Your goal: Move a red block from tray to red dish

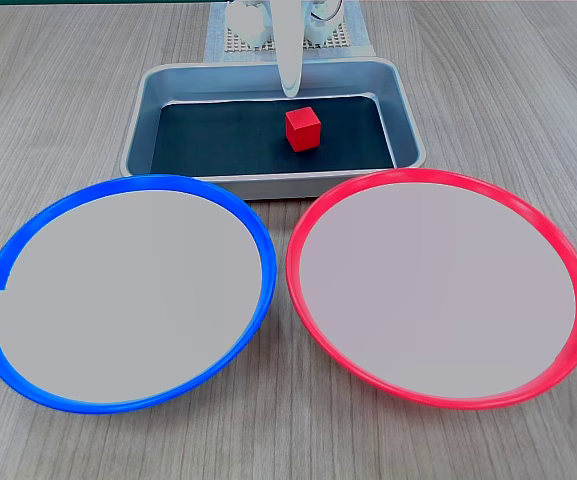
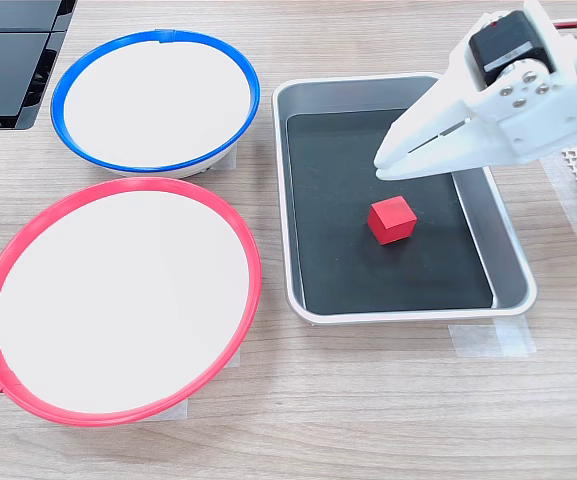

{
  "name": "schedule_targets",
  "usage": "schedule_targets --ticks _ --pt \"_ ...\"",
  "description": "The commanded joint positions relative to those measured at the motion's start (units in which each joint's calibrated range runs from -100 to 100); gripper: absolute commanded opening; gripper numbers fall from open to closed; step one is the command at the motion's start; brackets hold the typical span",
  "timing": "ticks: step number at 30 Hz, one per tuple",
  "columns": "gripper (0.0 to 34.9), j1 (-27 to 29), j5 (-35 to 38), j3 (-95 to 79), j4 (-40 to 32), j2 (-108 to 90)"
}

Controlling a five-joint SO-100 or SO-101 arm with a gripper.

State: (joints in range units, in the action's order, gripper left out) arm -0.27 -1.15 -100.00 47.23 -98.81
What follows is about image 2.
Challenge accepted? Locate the blue-rimmed white plate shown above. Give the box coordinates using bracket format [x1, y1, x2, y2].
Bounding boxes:
[50, 28, 262, 180]

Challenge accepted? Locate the steel tray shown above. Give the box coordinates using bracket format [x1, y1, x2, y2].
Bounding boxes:
[271, 72, 539, 326]

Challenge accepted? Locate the black flat device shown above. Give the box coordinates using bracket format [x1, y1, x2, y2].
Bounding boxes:
[0, 0, 79, 132]

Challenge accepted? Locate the black tray mat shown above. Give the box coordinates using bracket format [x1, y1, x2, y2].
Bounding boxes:
[285, 108, 494, 316]

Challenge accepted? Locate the red-rimmed white plate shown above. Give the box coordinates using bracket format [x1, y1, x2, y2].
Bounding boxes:
[0, 176, 263, 428]

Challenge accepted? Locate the red cube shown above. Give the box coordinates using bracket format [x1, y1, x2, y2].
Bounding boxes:
[366, 195, 418, 246]

